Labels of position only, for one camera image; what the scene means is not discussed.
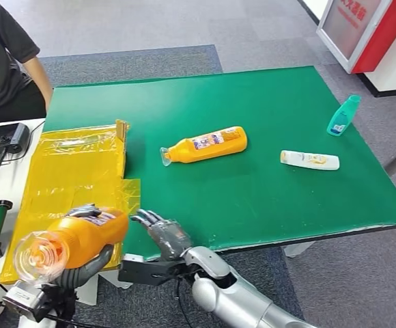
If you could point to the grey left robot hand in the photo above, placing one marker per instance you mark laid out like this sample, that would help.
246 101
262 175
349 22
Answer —
81 271

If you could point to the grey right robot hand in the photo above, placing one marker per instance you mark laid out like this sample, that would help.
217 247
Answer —
167 235

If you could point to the orange bottle with clear cap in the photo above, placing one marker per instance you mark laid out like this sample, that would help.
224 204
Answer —
207 146
85 237

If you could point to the person's forearm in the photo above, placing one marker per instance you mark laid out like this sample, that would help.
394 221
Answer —
41 79

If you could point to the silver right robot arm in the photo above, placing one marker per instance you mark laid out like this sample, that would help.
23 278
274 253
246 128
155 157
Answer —
232 294

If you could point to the white shampoo bottle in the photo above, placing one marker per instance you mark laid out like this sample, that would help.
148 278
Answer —
308 160

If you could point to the teal transparent bottle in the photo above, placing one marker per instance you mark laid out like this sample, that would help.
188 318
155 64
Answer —
341 117

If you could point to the white table foot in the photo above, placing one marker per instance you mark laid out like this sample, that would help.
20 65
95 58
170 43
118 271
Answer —
111 278
297 249

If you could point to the box wrapped in yellow tape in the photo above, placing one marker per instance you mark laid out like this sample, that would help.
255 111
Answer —
68 176

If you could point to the black router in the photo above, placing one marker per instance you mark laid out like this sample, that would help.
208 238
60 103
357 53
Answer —
3 136

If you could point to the green table mat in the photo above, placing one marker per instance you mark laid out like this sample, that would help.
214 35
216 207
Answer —
269 108

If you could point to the person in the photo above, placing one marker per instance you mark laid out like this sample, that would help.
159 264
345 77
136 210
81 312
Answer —
0 54

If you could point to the red and white sign stand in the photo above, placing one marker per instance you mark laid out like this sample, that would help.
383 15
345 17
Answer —
375 31

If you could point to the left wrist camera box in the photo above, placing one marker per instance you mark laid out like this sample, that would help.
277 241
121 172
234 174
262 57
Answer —
22 299

